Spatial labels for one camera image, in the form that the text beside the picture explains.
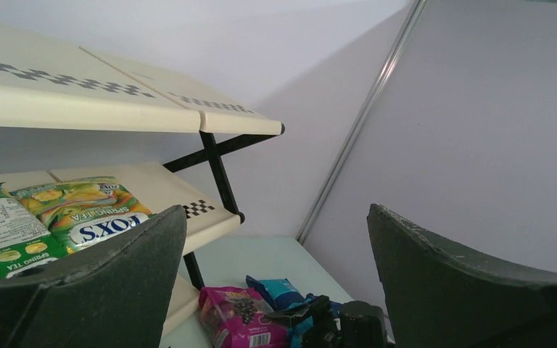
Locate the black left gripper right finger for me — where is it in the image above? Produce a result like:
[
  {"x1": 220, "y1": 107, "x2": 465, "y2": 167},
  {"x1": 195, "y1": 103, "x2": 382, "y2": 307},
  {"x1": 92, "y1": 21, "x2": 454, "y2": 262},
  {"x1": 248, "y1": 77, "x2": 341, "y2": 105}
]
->
[{"x1": 367, "y1": 204, "x2": 557, "y2": 347}]

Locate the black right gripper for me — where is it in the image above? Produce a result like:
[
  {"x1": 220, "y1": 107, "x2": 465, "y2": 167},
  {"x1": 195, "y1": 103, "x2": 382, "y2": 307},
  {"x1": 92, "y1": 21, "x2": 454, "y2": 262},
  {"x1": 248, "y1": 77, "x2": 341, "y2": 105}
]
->
[{"x1": 264, "y1": 296, "x2": 342, "y2": 347}]

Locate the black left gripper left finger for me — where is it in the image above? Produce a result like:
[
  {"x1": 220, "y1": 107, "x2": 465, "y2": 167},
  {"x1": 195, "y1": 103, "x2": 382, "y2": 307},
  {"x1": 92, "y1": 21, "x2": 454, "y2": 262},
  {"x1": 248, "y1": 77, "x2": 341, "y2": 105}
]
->
[{"x1": 0, "y1": 205, "x2": 186, "y2": 347}]

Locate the magenta grape candy bag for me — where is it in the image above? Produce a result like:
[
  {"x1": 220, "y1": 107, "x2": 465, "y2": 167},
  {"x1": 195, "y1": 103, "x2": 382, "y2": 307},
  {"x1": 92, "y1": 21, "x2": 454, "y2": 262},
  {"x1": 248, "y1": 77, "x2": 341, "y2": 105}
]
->
[{"x1": 198, "y1": 286, "x2": 289, "y2": 348}]

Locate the green Fox's candy bag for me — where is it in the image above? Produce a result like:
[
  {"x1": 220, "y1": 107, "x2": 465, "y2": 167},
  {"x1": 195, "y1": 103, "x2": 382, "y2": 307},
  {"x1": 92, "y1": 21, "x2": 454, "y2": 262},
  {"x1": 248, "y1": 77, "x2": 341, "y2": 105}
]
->
[{"x1": 11, "y1": 176, "x2": 153, "y2": 254}]

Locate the green candy bag nutrition side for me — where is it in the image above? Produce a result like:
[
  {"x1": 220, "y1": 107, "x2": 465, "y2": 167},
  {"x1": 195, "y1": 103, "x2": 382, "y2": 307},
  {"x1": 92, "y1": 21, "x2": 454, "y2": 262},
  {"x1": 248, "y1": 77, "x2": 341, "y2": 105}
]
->
[{"x1": 0, "y1": 184, "x2": 67, "y2": 278}]

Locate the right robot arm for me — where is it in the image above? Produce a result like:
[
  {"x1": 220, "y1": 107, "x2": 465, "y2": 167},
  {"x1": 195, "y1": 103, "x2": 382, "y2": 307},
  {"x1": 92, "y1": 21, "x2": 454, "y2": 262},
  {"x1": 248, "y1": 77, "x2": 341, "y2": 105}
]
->
[{"x1": 265, "y1": 296, "x2": 394, "y2": 347}]

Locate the teal blue candy bag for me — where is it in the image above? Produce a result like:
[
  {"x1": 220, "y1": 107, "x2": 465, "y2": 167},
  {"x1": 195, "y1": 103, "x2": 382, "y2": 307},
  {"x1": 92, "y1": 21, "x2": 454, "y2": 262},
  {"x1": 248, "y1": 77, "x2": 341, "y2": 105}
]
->
[{"x1": 245, "y1": 275, "x2": 305, "y2": 311}]

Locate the beige three-tier shelf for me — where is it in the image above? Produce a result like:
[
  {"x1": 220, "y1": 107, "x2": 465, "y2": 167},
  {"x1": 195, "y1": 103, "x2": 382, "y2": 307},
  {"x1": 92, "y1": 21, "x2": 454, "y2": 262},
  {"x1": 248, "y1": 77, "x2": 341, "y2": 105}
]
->
[{"x1": 0, "y1": 25, "x2": 284, "y2": 333}]

